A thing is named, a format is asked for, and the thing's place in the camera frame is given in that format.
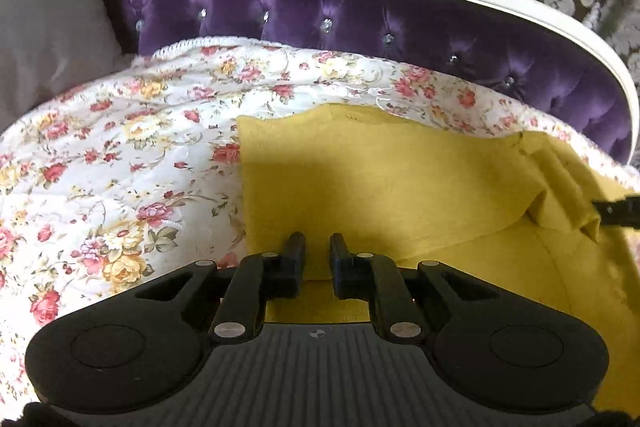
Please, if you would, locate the mustard yellow knit sweater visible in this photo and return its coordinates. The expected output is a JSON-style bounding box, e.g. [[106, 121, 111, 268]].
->
[[238, 105, 639, 414]]

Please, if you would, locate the floral quilted bedspread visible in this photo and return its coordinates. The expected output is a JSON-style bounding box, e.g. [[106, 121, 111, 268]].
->
[[1, 38, 639, 418]]

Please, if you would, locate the purple tufted white-framed headboard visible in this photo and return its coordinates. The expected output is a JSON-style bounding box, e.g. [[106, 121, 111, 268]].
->
[[104, 0, 639, 162]]

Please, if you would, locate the grey satin pillow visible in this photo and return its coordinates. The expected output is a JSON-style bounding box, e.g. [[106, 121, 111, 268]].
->
[[1, 0, 127, 128]]

